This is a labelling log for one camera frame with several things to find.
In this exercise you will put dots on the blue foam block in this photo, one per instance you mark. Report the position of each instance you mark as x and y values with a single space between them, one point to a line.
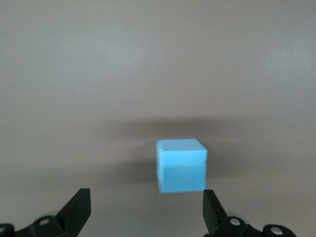
182 168

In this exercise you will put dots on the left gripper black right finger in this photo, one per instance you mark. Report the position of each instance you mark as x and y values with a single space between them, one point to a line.
213 214

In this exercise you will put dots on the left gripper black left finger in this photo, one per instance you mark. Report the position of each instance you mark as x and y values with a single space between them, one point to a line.
75 214

